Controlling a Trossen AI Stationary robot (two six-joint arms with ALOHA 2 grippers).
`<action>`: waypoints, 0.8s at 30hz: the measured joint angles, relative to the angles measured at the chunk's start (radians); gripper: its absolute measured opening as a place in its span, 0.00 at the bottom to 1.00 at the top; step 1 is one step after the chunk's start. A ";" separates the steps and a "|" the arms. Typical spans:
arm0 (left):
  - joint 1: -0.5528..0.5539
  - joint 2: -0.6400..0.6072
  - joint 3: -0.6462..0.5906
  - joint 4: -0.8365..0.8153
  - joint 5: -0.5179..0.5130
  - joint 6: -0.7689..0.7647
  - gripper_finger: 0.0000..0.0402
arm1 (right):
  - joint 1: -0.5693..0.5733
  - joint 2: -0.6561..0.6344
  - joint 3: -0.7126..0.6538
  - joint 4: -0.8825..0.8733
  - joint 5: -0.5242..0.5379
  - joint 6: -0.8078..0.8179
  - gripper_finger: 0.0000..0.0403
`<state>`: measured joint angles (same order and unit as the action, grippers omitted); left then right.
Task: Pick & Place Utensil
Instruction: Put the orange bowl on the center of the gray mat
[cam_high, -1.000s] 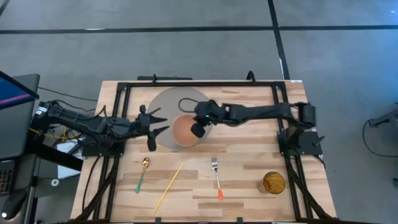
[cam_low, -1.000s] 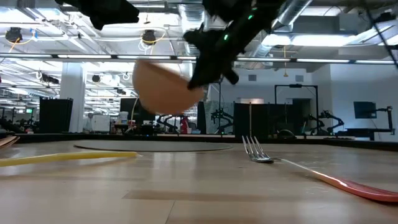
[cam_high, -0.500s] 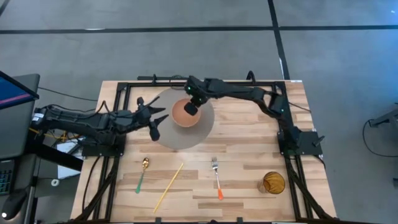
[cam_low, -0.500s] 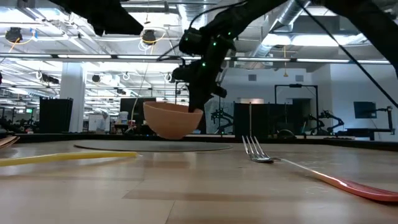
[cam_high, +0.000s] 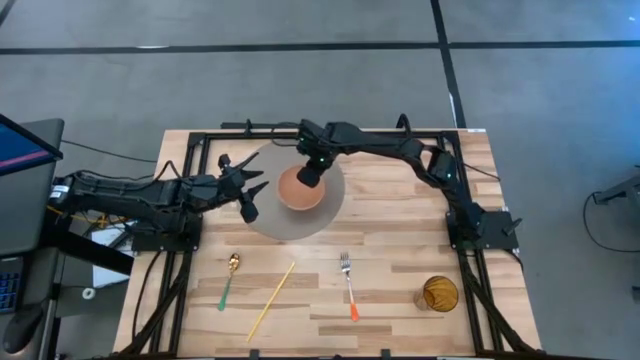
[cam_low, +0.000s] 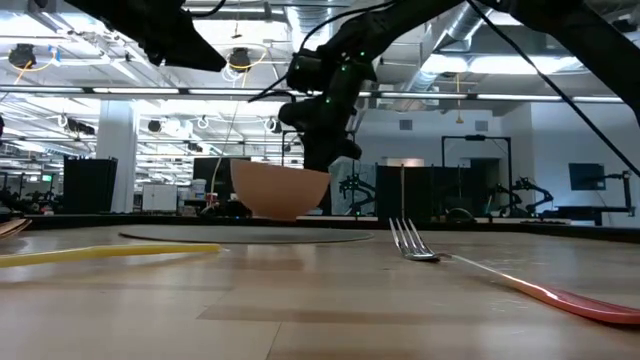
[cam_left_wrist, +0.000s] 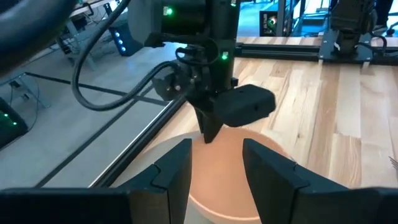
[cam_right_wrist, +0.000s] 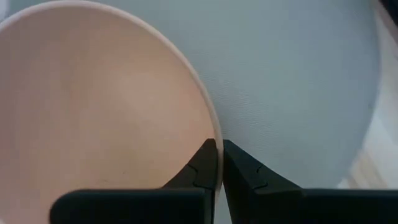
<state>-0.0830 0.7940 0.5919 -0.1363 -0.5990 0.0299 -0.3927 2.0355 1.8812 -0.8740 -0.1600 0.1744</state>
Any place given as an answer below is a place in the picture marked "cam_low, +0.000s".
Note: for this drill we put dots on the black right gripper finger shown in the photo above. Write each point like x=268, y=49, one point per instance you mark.
x=317, y=155
x=347, y=149

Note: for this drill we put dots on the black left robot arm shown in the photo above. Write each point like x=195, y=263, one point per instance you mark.
x=115, y=20

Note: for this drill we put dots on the black background robot arm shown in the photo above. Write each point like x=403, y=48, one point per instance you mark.
x=530, y=192

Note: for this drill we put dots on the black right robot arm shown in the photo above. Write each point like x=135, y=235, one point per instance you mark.
x=575, y=30

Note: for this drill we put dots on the wooden utensil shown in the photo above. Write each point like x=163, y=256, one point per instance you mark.
x=12, y=226

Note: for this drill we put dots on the orange plastic bowl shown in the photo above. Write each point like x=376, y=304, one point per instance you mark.
x=277, y=192

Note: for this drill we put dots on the black partition panel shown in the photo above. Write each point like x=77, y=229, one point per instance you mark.
x=425, y=192

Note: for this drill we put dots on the white pillar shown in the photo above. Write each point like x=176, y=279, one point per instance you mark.
x=117, y=155

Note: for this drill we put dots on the white cabinet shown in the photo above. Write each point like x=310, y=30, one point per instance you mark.
x=159, y=197

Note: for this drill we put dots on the black cabinet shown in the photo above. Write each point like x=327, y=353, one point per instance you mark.
x=90, y=185

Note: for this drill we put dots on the black ceiling camera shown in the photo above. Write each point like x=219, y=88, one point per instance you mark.
x=22, y=55
x=240, y=59

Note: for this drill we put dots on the black metal frame stand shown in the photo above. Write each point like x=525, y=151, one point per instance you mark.
x=509, y=170

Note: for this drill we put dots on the wall-mounted dark monitor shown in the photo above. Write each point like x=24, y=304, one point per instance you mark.
x=586, y=176

